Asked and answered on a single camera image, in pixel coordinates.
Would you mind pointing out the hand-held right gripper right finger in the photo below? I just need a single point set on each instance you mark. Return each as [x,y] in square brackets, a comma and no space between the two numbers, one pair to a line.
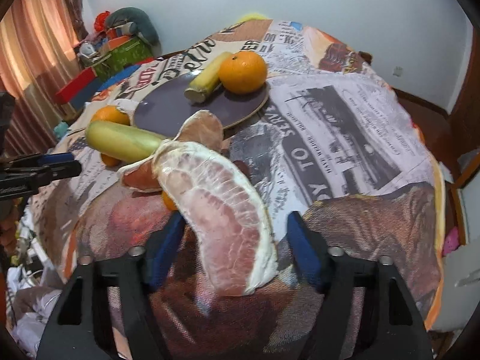
[303,249]

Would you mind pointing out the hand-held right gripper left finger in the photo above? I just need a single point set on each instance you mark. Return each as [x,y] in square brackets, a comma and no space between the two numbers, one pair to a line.
[165,249]

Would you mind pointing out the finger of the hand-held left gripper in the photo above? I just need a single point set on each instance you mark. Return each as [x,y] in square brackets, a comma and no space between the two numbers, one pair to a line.
[56,158]
[45,177]

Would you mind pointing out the small orange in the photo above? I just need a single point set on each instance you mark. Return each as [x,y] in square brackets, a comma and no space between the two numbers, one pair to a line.
[169,201]
[110,160]

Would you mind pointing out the large peeled pomelo segment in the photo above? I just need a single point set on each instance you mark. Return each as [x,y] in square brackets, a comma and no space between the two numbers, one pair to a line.
[217,225]

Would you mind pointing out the medium orange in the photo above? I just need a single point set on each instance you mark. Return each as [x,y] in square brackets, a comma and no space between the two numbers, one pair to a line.
[107,116]

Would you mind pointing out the long sugar cane piece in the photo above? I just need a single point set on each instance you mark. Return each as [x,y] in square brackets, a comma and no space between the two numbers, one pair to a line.
[120,140]

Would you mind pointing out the orange-skinned pomelo piece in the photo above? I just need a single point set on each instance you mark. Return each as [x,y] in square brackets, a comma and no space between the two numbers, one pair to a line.
[138,180]

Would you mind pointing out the dark purple plate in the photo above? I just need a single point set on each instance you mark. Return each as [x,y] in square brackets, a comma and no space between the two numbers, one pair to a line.
[165,108]

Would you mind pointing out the small peeled pomelo segment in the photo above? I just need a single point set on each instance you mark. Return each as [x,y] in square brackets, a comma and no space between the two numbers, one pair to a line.
[202,129]

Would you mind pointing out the short sugar cane piece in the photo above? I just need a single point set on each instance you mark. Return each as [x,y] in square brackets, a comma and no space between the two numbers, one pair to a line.
[204,78]

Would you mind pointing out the large orange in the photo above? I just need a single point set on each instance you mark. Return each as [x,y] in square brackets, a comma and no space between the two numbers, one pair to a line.
[243,72]

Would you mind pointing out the teal green toy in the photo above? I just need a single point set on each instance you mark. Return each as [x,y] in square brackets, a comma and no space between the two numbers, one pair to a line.
[60,130]

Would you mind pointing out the red box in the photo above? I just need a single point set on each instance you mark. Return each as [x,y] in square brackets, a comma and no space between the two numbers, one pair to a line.
[75,84]

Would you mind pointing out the striped orange curtain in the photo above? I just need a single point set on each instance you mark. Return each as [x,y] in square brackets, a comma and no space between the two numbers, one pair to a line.
[33,45]

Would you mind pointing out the green patterned box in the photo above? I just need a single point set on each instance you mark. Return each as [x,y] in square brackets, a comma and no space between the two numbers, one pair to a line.
[123,58]

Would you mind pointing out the printed newspaper blanket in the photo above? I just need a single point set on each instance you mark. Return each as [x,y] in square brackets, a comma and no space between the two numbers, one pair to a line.
[356,138]

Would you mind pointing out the crumpled white paper pile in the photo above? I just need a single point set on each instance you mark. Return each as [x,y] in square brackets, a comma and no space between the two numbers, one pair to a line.
[30,307]

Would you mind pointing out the orange box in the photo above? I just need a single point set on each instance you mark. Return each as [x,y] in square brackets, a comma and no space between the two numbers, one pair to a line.
[119,42]

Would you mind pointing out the red plastic bag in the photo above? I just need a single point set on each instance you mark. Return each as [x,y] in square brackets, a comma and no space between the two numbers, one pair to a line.
[102,21]

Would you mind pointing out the pink plastic item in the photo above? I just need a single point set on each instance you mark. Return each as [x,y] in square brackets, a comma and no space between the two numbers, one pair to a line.
[452,240]

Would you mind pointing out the white sliding wardrobe door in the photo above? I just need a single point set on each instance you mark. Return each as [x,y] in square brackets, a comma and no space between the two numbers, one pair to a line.
[470,213]

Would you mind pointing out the wooden bed post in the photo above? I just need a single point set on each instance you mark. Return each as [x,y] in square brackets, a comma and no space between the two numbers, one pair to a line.
[365,57]

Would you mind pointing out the white wall socket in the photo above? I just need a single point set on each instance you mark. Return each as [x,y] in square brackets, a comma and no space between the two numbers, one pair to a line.
[398,71]

